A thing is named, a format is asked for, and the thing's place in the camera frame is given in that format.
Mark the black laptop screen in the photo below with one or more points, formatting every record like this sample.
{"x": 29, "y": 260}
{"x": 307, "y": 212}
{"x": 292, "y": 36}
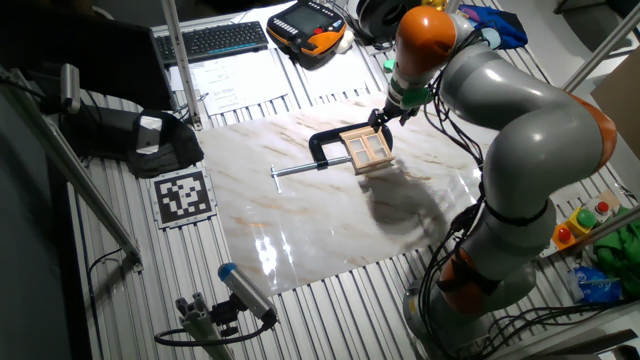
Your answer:
{"x": 100, "y": 60}

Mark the black computer keyboard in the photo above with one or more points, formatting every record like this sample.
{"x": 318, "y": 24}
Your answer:
{"x": 210, "y": 40}

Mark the silver webcam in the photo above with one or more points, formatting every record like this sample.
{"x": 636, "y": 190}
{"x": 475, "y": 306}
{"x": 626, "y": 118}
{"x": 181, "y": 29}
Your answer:
{"x": 70, "y": 87}

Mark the small white round object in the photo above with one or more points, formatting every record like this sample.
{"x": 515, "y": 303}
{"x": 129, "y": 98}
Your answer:
{"x": 345, "y": 42}

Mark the small grey white device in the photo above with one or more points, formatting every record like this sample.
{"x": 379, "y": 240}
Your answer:
{"x": 149, "y": 134}

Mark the orange box with red button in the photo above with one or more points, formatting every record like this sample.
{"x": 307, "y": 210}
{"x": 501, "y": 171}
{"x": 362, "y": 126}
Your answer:
{"x": 564, "y": 235}

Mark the yellow toy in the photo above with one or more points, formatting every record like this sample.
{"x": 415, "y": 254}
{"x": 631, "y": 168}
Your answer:
{"x": 435, "y": 4}

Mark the printed paper sheet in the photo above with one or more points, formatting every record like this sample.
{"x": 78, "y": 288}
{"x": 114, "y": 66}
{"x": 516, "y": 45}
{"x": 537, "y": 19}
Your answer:
{"x": 240, "y": 82}

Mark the aluminium beam with foot bracket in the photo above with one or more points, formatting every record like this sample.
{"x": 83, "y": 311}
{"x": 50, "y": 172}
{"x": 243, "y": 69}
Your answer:
{"x": 600, "y": 50}

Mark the black metal C-clamp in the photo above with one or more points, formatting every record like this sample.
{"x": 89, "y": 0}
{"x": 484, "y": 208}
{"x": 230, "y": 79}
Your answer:
{"x": 316, "y": 147}

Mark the short slanted aluminium beam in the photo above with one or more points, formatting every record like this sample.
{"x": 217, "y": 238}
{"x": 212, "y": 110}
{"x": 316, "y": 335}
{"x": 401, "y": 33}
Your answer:
{"x": 610, "y": 227}

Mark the thin aluminium post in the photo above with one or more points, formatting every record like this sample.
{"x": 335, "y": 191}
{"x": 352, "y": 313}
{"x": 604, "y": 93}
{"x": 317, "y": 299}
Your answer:
{"x": 452, "y": 5}

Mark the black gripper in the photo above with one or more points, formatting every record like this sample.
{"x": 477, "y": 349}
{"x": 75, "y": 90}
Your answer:
{"x": 395, "y": 112}

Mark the black filament spool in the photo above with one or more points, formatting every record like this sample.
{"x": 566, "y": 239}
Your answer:
{"x": 377, "y": 20}

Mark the blue cloth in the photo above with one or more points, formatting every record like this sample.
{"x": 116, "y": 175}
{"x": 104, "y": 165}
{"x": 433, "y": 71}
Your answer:
{"x": 505, "y": 25}

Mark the white marble pattern board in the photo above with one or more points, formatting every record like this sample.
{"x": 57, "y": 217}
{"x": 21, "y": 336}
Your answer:
{"x": 310, "y": 225}

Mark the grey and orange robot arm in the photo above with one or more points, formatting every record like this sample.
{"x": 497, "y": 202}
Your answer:
{"x": 540, "y": 135}

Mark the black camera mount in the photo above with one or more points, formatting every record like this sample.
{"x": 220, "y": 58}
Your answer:
{"x": 225, "y": 315}

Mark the blank white paper sheet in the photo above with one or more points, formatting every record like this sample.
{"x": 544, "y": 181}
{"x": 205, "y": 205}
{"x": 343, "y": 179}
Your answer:
{"x": 330, "y": 75}

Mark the long slanted aluminium beam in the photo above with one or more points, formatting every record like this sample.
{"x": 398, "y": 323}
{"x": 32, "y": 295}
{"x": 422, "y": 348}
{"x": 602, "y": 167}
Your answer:
{"x": 75, "y": 170}

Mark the silver camera with blue cap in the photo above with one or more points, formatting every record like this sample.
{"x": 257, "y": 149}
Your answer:
{"x": 245, "y": 290}

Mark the miniature wooden sliding window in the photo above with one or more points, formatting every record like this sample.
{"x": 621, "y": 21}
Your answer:
{"x": 372, "y": 167}

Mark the upright aluminium post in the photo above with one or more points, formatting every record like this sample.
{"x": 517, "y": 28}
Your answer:
{"x": 179, "y": 55}

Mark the grey box with red button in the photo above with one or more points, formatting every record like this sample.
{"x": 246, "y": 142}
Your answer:
{"x": 602, "y": 206}

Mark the black white fiducial marker board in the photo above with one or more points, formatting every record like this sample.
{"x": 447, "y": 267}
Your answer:
{"x": 182, "y": 197}

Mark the blue plastic bag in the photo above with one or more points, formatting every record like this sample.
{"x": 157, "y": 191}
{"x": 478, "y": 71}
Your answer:
{"x": 595, "y": 287}

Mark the green cloth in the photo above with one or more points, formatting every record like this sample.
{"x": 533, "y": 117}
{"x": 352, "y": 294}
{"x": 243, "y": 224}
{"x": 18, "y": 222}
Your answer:
{"x": 620, "y": 255}

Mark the black fabric bag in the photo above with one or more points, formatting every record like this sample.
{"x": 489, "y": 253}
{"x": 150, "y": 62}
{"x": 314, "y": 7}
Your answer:
{"x": 172, "y": 150}

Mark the short aluminium profile stub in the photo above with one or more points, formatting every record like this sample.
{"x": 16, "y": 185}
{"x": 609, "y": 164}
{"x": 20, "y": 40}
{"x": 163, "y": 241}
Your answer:
{"x": 200, "y": 325}

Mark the orange black teach pendant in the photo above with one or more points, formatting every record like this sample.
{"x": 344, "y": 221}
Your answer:
{"x": 305, "y": 30}

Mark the brown cardboard box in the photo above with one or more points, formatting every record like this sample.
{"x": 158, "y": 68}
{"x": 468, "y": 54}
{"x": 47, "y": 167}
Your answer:
{"x": 620, "y": 100}

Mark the green flange adapter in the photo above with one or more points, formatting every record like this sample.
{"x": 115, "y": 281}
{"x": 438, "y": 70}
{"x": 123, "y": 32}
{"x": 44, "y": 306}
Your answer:
{"x": 415, "y": 96}

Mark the yellow box with green button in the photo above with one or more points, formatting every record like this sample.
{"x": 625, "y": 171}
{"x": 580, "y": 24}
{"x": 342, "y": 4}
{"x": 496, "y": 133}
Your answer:
{"x": 586, "y": 218}

